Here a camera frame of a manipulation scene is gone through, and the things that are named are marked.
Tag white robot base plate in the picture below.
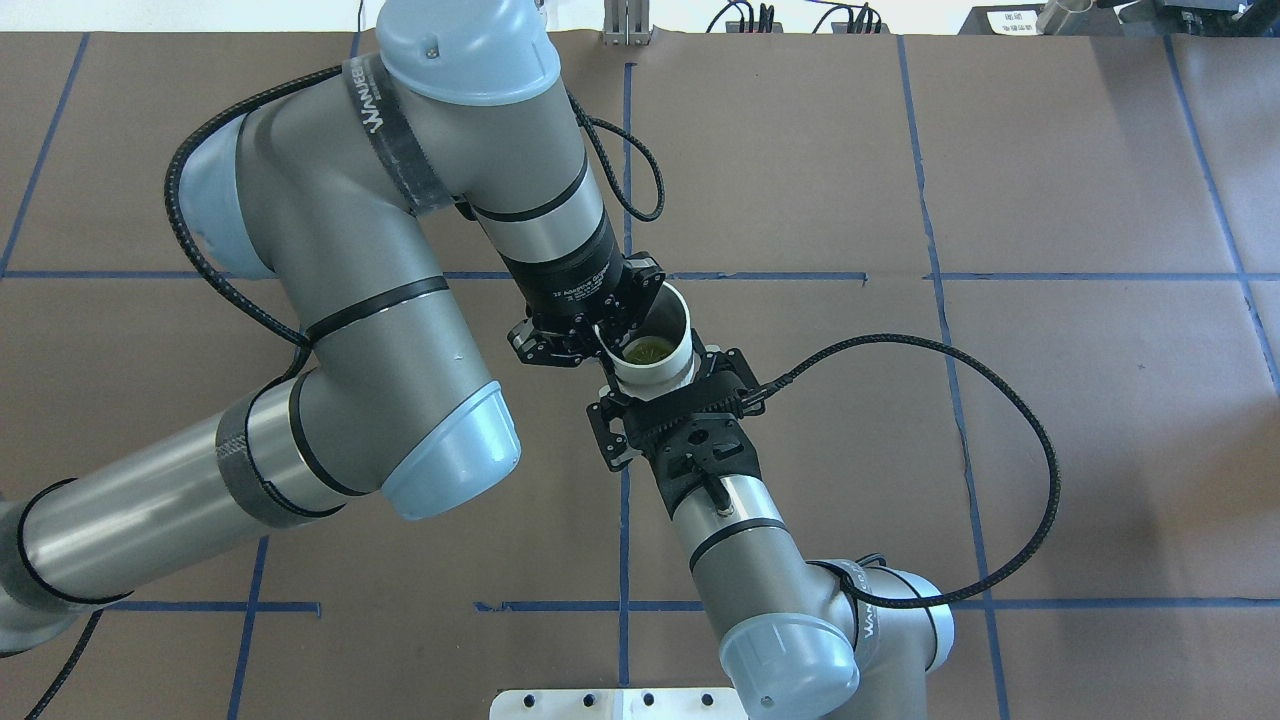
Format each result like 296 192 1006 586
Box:
489 687 748 719

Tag white ribbed HOME mug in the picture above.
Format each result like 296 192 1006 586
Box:
605 282 695 401

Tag green lemon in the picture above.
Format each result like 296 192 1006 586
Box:
623 336 675 366

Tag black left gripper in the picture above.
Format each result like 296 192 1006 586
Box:
506 250 666 373

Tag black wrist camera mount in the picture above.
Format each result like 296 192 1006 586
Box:
586 338 773 518

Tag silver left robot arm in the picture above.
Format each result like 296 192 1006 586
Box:
3 1 663 656

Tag black braided right cable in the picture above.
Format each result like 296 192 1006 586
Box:
745 333 1062 609

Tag black device with label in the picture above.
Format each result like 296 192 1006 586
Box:
957 3 1044 37

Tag aluminium profile post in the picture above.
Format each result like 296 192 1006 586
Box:
602 0 653 47

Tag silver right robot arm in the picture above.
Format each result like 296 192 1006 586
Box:
672 475 955 719

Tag black power strip right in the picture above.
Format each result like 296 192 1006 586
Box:
810 1 890 36

